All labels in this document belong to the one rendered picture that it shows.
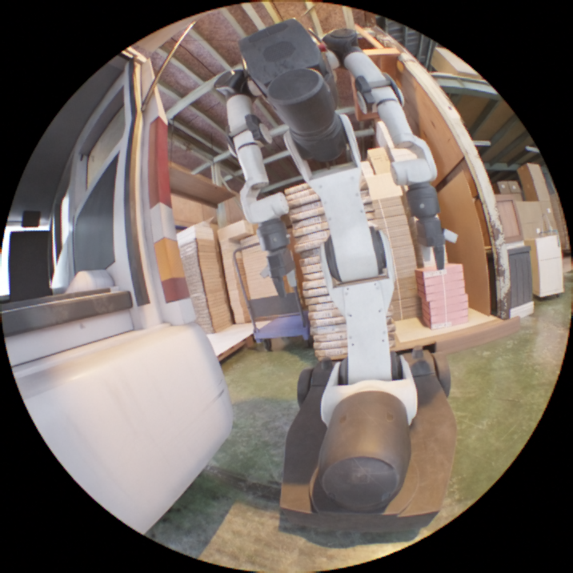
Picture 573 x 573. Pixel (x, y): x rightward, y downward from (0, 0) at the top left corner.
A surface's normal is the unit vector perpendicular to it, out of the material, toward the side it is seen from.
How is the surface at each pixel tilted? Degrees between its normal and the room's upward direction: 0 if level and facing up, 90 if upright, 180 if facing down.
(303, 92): 90
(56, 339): 90
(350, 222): 100
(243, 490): 0
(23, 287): 93
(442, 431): 0
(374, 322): 60
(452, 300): 90
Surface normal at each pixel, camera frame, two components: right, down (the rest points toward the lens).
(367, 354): -0.41, -0.57
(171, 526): -0.20, -0.98
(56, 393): 0.70, -0.66
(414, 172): -0.33, 0.31
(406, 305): -0.33, 0.11
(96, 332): 0.92, -0.18
